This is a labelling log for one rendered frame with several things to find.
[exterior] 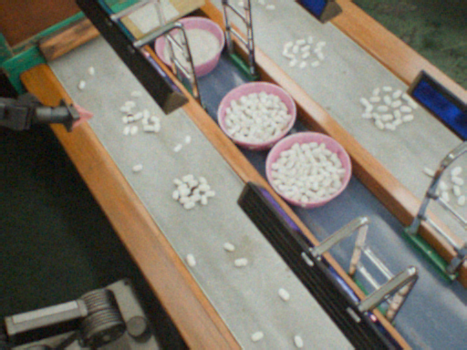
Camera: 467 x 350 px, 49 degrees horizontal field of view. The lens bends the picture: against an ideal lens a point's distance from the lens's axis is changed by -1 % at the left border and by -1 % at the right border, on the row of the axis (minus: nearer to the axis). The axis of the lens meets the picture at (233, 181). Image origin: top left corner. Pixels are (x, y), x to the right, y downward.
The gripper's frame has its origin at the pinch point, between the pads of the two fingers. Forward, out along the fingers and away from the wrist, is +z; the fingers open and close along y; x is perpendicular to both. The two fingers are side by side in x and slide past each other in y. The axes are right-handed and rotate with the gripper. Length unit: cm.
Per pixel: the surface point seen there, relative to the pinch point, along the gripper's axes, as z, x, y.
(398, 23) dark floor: 195, -46, 33
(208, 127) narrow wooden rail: 31.5, -11.4, -20.3
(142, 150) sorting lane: 15.3, 4.6, -13.2
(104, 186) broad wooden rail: 0.4, 13.5, -19.9
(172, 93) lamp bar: 1.2, -31.0, -30.2
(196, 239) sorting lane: 14, 6, -53
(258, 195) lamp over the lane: 2, -31, -70
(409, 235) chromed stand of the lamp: 58, -25, -88
